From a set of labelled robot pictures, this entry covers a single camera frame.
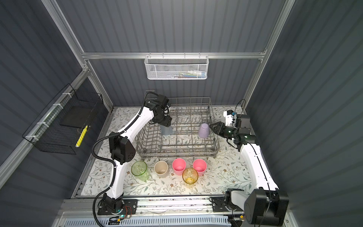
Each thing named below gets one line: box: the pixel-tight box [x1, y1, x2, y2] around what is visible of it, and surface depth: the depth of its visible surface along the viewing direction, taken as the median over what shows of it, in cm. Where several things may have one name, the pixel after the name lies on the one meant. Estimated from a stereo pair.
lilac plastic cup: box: [198, 122, 210, 139], surface depth 92 cm
